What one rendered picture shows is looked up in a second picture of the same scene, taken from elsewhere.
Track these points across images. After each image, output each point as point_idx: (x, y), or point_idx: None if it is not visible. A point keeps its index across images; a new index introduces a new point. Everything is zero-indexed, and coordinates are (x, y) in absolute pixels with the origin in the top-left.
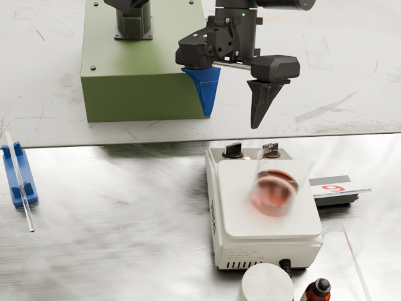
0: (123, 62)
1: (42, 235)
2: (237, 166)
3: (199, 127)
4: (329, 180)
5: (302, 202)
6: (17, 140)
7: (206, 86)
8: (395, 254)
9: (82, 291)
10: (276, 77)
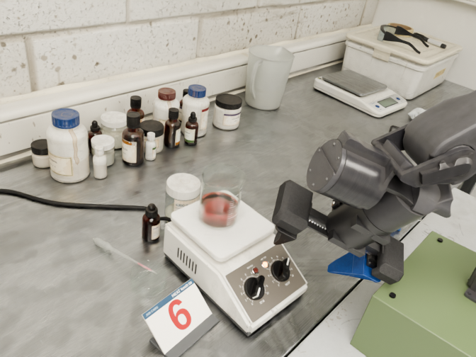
0: (436, 258)
1: (324, 200)
2: (260, 228)
3: (345, 325)
4: (188, 340)
5: (195, 227)
6: (416, 235)
7: (350, 257)
8: (95, 303)
9: (274, 190)
10: (279, 187)
